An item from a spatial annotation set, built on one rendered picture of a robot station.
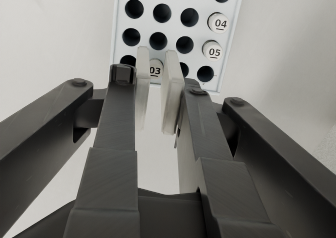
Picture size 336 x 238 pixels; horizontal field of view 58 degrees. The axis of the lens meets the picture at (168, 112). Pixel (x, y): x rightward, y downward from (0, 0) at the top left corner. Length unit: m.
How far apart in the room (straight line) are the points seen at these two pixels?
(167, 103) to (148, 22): 0.08
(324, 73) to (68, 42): 0.22
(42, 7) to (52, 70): 0.05
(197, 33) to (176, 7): 0.02
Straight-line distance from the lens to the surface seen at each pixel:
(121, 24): 0.22
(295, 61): 0.29
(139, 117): 0.15
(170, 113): 0.15
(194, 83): 0.17
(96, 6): 0.25
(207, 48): 0.21
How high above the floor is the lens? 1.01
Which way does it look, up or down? 66 degrees down
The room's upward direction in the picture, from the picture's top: 173 degrees clockwise
